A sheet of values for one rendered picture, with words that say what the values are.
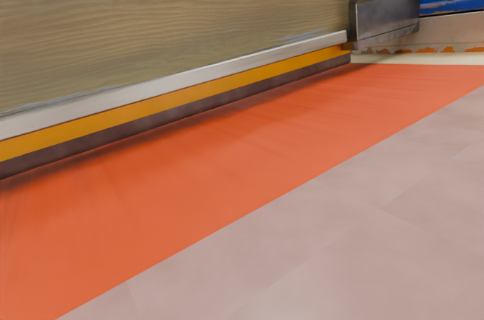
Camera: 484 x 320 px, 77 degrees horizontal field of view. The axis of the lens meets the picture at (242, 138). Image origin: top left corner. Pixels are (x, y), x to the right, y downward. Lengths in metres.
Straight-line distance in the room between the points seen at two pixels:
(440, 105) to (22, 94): 0.23
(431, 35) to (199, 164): 0.28
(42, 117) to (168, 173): 0.07
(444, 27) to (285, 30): 0.17
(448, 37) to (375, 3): 0.09
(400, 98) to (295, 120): 0.07
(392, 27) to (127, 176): 0.27
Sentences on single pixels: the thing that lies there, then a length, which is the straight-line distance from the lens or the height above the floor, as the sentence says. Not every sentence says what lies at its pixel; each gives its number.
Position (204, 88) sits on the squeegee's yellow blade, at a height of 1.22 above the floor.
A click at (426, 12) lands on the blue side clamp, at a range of 0.37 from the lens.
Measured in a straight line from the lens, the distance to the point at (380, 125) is 0.18.
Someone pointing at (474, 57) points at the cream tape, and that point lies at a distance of 0.33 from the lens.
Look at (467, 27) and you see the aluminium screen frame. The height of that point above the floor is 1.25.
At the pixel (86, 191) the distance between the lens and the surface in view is 0.17.
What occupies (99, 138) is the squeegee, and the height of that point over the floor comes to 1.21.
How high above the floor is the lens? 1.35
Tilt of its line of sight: 46 degrees down
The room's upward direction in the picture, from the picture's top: 9 degrees clockwise
